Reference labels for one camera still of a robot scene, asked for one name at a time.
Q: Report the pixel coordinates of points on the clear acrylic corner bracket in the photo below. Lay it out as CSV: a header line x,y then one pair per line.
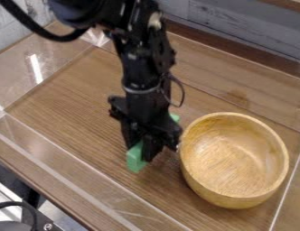
x,y
95,37

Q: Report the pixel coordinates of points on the green rectangular block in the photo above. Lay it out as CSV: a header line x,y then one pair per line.
x,y
136,159

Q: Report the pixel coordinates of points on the black metal mount with screw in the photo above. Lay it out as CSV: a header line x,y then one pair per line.
x,y
45,224

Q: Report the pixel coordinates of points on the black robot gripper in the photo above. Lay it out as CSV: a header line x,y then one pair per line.
x,y
140,109

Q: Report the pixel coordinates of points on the light brown wooden bowl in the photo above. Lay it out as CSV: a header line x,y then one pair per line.
x,y
234,159

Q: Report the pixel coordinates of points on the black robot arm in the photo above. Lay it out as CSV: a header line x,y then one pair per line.
x,y
136,26

